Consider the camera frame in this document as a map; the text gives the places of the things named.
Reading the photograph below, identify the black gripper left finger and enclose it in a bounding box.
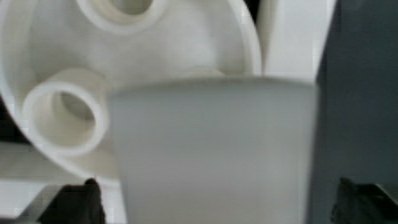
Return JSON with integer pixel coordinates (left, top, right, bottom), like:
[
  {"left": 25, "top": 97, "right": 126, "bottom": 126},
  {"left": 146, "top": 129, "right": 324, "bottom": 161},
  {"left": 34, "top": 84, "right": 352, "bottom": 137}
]
[{"left": 37, "top": 178, "right": 107, "bottom": 224}]

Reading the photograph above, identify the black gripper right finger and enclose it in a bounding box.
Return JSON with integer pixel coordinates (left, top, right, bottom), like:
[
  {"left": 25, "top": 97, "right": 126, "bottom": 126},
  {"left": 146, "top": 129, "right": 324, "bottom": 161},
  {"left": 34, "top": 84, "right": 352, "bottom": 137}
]
[{"left": 331, "top": 178, "right": 398, "bottom": 224}]

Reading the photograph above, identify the white round stool seat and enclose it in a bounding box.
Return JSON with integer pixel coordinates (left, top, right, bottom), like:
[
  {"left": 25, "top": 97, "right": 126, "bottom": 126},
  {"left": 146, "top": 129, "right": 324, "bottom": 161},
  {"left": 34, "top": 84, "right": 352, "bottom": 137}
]
[{"left": 0, "top": 0, "right": 261, "bottom": 186}]

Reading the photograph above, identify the white right fence rail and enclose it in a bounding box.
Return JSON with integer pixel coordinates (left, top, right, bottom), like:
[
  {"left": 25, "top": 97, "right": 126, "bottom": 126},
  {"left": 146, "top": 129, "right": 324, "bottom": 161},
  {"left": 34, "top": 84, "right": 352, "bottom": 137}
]
[{"left": 256, "top": 0, "right": 338, "bottom": 83}]

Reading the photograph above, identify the white front fence rail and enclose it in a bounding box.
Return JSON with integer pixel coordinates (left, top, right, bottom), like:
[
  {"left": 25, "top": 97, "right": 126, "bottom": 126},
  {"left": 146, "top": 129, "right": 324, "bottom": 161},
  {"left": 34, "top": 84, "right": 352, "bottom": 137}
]
[{"left": 0, "top": 141, "right": 85, "bottom": 218}]

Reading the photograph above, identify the white fence rail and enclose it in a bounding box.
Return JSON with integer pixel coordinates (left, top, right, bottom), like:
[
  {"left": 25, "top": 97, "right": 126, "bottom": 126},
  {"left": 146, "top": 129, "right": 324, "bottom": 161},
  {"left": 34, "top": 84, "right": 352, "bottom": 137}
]
[
  {"left": 0, "top": 141, "right": 85, "bottom": 218},
  {"left": 256, "top": 0, "right": 338, "bottom": 83}
]

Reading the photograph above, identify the white stool leg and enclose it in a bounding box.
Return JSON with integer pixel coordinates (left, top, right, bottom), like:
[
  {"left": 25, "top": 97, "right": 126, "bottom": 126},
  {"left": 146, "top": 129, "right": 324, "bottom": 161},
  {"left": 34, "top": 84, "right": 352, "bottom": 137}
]
[{"left": 110, "top": 78, "right": 318, "bottom": 224}]

